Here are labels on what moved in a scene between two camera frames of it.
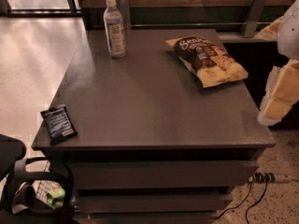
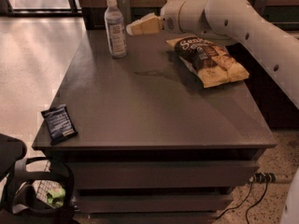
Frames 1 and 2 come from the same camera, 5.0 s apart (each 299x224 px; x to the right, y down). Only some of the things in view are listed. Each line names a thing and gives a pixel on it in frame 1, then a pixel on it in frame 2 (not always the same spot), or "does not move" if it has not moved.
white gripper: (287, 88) to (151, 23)
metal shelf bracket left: (123, 5) does not move
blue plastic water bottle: (114, 26) does not move
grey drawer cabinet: (153, 145) does not move
